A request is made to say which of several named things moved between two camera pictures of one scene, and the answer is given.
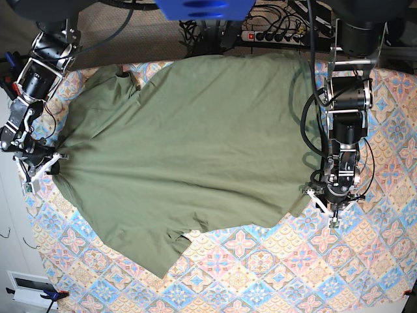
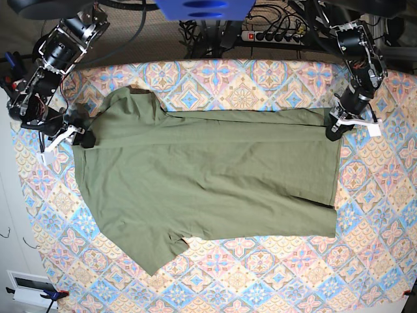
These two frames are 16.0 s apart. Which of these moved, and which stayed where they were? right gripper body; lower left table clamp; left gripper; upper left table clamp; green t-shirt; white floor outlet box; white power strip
Moved: green t-shirt; left gripper; right gripper body
Stayed: upper left table clamp; white floor outlet box; lower left table clamp; white power strip
